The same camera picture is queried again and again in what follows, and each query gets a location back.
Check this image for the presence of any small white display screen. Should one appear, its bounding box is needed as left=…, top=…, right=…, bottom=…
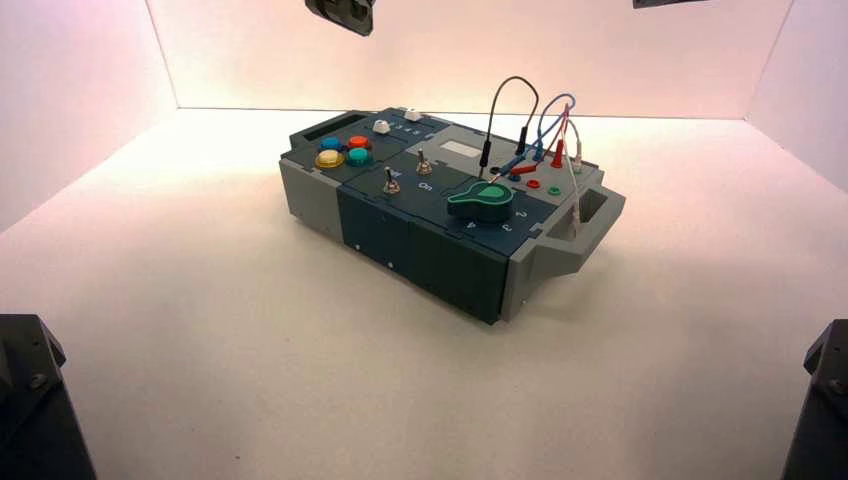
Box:
left=439, top=139, right=483, bottom=160

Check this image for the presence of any black jumper cable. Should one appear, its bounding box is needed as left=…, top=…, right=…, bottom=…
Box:
left=478, top=75, right=541, bottom=180

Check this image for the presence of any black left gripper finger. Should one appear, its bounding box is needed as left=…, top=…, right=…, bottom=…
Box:
left=304, top=0, right=340, bottom=25
left=337, top=0, right=377, bottom=38

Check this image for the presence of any blue jumper cable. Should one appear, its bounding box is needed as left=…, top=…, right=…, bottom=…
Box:
left=493, top=92, right=578, bottom=179

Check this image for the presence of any blue and grey control box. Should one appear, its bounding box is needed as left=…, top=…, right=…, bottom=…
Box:
left=278, top=107, right=627, bottom=327

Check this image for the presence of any green rotary selector knob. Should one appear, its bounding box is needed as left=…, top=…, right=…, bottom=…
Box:
left=446, top=183, right=515, bottom=225

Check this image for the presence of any white jumper cable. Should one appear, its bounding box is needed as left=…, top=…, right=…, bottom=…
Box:
left=561, top=109, right=586, bottom=233

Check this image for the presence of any red jumper cable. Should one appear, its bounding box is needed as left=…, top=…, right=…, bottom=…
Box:
left=508, top=102, right=572, bottom=177

